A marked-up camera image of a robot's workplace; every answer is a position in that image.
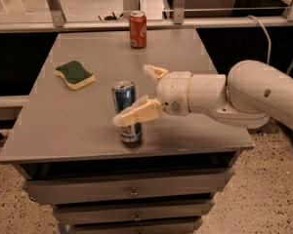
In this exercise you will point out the grey drawer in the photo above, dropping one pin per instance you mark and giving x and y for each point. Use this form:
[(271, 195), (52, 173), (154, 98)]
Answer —
[(134, 211), (123, 187), (156, 226)]

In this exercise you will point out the blue silver redbull can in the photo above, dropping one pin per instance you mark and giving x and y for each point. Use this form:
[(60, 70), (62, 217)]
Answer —
[(124, 95)]

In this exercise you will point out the top grey drawer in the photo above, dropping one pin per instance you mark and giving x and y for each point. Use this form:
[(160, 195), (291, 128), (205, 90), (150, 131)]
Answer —
[(123, 187)]

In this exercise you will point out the metal railing frame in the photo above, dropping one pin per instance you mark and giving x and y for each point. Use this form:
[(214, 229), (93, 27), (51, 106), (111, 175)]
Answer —
[(93, 15)]

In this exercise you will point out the green yellow sponge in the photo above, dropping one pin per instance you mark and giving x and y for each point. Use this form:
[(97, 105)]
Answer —
[(75, 75)]

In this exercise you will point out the orange soda can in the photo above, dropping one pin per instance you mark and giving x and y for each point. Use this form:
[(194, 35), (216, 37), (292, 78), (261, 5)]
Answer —
[(138, 29)]

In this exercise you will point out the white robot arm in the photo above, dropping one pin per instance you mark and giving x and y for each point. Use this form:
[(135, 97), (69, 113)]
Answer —
[(248, 96)]

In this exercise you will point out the bottom grey drawer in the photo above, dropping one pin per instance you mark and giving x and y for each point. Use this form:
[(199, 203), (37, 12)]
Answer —
[(156, 226)]

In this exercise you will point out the middle grey drawer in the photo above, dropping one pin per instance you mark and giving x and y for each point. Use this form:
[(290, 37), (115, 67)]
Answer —
[(134, 211)]

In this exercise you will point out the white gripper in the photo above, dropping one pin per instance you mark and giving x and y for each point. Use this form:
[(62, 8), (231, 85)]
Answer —
[(172, 91)]

